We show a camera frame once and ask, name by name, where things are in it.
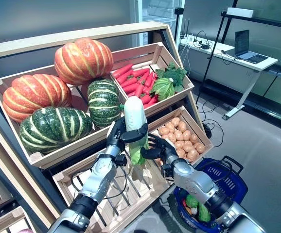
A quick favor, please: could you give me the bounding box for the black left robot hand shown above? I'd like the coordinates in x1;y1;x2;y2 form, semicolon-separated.
105;118;149;152

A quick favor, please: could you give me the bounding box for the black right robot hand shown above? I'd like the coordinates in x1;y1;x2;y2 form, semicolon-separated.
140;133;176;166

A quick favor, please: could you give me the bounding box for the blue plastic shopping basket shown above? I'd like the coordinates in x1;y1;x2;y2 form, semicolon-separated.
173;155;248;233

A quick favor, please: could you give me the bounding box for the green striped pumpkin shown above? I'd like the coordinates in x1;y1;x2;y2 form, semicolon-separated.
87;78;122;129
18;106;94;155

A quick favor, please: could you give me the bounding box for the slatted wooden crate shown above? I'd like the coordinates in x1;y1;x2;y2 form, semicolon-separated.
52;139;177;233
110;41;194;117
0;64;129;168
145;105;214;168
0;206;35;233

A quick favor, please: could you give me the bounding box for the black round stand base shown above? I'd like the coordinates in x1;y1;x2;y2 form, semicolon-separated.
202;123;213;139

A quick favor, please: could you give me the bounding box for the small green bell pepper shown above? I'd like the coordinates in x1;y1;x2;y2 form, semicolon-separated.
185;194;199;208

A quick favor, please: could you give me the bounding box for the leafy green cabbage head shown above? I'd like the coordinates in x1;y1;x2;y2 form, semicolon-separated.
151;77;176;101

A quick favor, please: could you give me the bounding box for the green leafy lettuce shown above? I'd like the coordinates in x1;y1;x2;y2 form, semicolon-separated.
155;62;188;93

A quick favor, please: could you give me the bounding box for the orange striped pumpkin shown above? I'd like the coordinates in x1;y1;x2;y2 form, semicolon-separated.
54;37;115;85
2;74;72;123

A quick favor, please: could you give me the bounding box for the wooden display stand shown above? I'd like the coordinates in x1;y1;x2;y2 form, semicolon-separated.
0;21;204;233

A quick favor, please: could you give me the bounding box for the white router with antennas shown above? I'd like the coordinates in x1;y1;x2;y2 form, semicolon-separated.
180;19;192;41

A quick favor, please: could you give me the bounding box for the glass door refrigerator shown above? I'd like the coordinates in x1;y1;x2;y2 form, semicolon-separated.
134;0;186;47

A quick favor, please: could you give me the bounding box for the grey laptop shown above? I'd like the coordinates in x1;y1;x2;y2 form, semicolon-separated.
234;29;269;64

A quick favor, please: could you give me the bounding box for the white desk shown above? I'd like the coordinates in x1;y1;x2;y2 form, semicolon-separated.
178;36;280;121

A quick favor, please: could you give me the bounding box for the white rectangular box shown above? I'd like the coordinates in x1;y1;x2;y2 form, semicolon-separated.
227;7;255;18

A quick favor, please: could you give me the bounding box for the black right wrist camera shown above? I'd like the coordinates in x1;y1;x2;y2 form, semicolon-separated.
161;164;174;182

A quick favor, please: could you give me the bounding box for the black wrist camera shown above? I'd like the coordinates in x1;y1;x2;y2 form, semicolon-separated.
161;164;174;182
116;155;128;167

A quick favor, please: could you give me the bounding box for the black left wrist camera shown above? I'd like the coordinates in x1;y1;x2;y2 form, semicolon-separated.
116;155;128;167

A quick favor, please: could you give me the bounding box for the black floor cable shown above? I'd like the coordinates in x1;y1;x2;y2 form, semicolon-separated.
196;97;225;149

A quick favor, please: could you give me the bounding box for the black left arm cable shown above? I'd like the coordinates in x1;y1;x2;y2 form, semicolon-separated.
71;165;129;201

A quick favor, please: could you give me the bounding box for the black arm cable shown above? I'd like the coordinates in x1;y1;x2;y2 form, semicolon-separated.
196;160;233;185
71;165;129;201

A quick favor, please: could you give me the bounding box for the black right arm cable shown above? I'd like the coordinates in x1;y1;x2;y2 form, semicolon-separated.
196;160;233;185

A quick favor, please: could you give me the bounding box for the black metal rack frame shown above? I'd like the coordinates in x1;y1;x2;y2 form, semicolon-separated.
194;6;281;110

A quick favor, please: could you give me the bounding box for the black cable bundle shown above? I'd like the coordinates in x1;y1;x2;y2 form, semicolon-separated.
191;30;214;50

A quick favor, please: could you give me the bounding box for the black camera tripod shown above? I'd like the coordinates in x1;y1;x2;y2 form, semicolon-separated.
174;7;185;47

